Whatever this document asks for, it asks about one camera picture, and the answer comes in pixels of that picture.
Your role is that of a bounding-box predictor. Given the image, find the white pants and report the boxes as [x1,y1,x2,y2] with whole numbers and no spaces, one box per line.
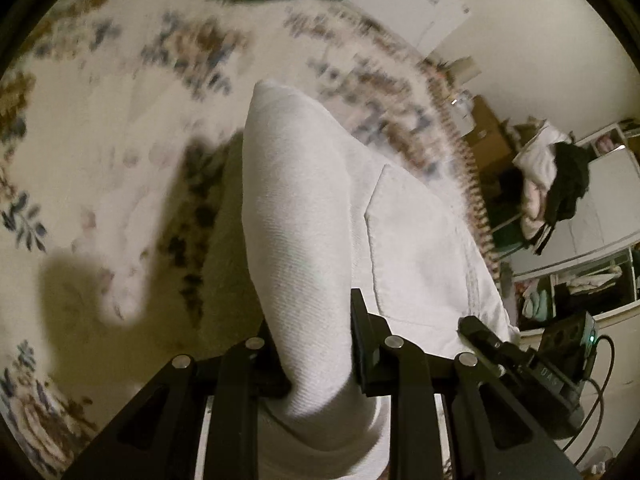
[242,81,518,479]

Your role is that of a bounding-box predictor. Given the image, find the white shelf unit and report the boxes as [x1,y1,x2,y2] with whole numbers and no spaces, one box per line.
[496,124,639,332]

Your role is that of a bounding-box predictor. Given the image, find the floral fleece blanket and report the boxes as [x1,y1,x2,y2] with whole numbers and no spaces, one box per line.
[1,0,497,479]

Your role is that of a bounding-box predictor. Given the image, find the pile of clothes on chair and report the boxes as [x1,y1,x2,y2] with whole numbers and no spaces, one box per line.
[513,117,591,256]

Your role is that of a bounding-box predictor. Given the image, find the black cable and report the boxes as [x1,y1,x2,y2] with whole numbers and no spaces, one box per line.
[560,334,618,466]

